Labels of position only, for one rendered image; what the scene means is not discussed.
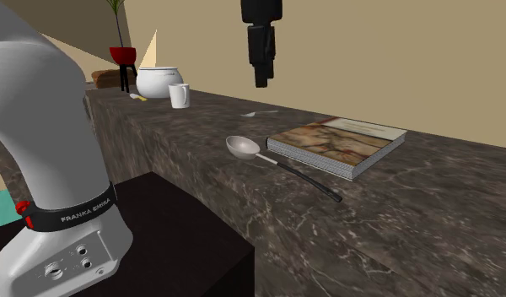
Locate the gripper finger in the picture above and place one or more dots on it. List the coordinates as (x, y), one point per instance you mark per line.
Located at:
(273, 49)
(259, 45)

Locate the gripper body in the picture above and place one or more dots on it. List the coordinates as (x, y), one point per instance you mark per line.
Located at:
(261, 10)

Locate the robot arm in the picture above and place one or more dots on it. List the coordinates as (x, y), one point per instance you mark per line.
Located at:
(39, 123)

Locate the small pale spoon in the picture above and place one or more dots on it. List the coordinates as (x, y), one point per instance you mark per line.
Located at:
(249, 114)

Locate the white mug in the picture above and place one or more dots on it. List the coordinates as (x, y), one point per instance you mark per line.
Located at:
(178, 96)

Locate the white round pot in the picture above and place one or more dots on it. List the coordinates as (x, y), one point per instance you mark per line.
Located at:
(154, 82)

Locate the brown picture book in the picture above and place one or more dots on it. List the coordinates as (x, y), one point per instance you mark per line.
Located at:
(335, 144)

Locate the white and yellow utensil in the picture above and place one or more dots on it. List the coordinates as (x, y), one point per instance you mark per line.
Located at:
(137, 96)

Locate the plant in red pot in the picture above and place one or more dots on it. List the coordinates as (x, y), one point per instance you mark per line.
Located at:
(122, 53)

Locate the dark robot stand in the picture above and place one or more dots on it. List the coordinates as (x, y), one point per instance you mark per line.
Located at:
(175, 234)

